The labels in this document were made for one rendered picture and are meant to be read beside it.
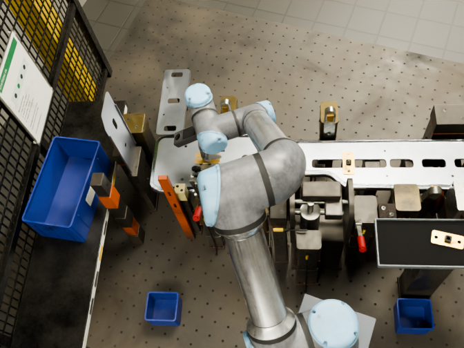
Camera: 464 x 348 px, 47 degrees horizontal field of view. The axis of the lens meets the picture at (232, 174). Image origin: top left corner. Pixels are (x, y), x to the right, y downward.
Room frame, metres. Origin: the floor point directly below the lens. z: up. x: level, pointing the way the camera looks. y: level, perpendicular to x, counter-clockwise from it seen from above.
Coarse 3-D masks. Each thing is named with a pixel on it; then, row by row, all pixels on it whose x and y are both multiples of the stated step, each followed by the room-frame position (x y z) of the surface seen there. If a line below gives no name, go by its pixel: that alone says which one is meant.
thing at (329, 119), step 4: (328, 108) 0.95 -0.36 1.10; (332, 108) 0.95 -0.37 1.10; (328, 112) 0.94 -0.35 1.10; (332, 112) 0.94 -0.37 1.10; (328, 116) 0.93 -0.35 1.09; (332, 116) 0.93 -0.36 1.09; (328, 120) 0.93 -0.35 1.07; (332, 120) 0.93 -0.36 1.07; (324, 124) 0.94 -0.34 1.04; (328, 124) 0.93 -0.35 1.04; (332, 124) 0.93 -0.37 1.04; (324, 128) 0.93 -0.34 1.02; (328, 128) 0.93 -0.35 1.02; (332, 128) 0.92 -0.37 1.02; (324, 132) 0.93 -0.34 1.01; (328, 132) 0.92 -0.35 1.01; (332, 132) 0.92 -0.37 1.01; (324, 136) 0.92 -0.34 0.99; (328, 136) 0.92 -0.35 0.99; (332, 136) 0.91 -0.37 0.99
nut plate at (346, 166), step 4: (344, 152) 0.84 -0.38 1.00; (348, 152) 0.83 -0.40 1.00; (352, 152) 0.83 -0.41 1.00; (344, 156) 0.82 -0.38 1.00; (352, 156) 0.81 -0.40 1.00; (344, 160) 0.80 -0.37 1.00; (352, 160) 0.80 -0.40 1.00; (344, 164) 0.79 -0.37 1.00; (348, 164) 0.78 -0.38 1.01; (352, 164) 0.78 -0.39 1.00; (344, 168) 0.78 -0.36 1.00; (348, 168) 0.77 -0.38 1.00; (352, 168) 0.77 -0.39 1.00; (344, 172) 0.76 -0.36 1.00; (348, 172) 0.76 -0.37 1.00; (352, 172) 0.76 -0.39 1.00
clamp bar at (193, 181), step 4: (192, 168) 0.78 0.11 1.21; (196, 168) 0.78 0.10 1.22; (200, 168) 0.78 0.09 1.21; (196, 172) 0.77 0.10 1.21; (192, 176) 0.76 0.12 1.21; (196, 176) 0.76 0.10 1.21; (188, 180) 0.75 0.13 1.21; (192, 180) 0.74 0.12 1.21; (196, 180) 0.74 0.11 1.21; (192, 184) 0.75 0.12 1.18; (196, 184) 0.74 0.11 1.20; (196, 188) 0.75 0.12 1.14; (196, 192) 0.76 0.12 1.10
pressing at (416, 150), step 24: (168, 144) 1.02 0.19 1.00; (192, 144) 1.00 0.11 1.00; (240, 144) 0.96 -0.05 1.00; (312, 144) 0.89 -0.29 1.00; (336, 144) 0.87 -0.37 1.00; (360, 144) 0.85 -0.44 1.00; (384, 144) 0.83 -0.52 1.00; (408, 144) 0.81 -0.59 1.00; (432, 144) 0.79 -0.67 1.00; (456, 144) 0.77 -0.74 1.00; (168, 168) 0.93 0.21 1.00; (312, 168) 0.80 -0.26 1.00; (336, 168) 0.78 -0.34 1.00; (360, 168) 0.76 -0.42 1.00; (384, 168) 0.74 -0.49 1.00; (408, 168) 0.72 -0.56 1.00; (432, 168) 0.71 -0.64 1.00; (456, 168) 0.69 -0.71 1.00; (192, 192) 0.82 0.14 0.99
